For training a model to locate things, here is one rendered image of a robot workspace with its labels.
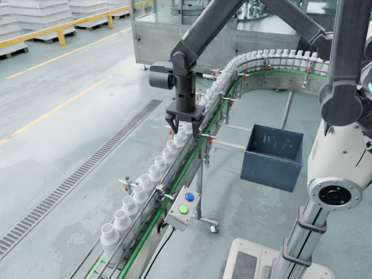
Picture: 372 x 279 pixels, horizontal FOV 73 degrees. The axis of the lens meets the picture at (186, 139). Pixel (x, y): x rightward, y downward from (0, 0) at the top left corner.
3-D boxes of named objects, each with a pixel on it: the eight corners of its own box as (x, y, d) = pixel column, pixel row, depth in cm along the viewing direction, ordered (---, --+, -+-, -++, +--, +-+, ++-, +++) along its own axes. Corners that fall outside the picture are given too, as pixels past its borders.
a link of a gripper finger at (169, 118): (186, 143, 76) (186, 116, 71) (165, 137, 78) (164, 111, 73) (194, 131, 81) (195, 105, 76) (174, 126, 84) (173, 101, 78)
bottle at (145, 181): (159, 205, 106) (156, 176, 96) (148, 213, 102) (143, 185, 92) (149, 197, 109) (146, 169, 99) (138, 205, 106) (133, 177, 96)
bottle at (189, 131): (185, 153, 133) (184, 127, 123) (179, 147, 137) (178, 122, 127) (194, 149, 136) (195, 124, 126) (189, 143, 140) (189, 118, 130)
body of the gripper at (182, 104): (197, 122, 71) (198, 98, 66) (165, 115, 74) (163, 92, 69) (205, 111, 75) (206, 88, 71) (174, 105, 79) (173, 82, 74)
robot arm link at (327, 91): (384, 110, 52) (378, 99, 56) (345, 80, 51) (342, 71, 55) (345, 137, 58) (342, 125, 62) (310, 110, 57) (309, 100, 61)
